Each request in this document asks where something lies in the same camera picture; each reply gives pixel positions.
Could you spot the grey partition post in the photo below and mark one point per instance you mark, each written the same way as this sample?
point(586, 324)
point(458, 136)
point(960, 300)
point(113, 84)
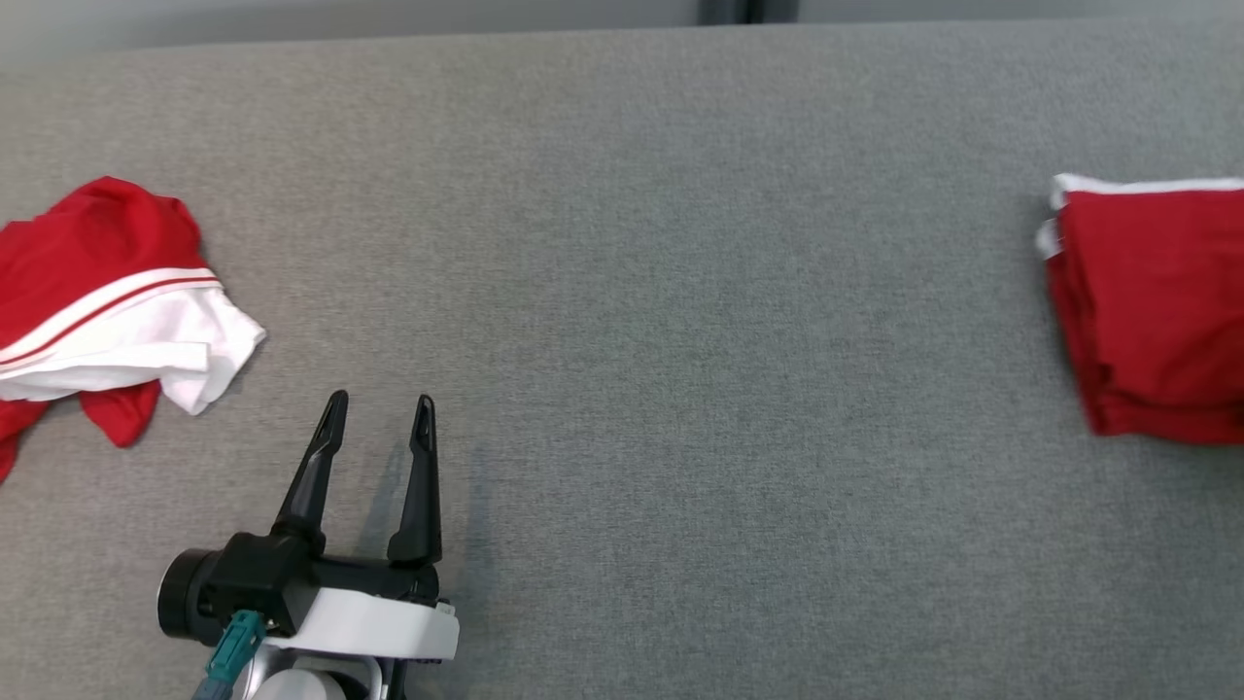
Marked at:
point(748, 10)

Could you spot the red shorts with white stripe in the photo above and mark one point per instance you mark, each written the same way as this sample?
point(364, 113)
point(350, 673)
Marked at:
point(1157, 311)

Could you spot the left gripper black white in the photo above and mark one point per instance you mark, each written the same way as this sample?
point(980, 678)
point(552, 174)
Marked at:
point(379, 622)

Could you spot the red basketball jersey white trim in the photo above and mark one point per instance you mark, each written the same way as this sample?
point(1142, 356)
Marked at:
point(87, 253)

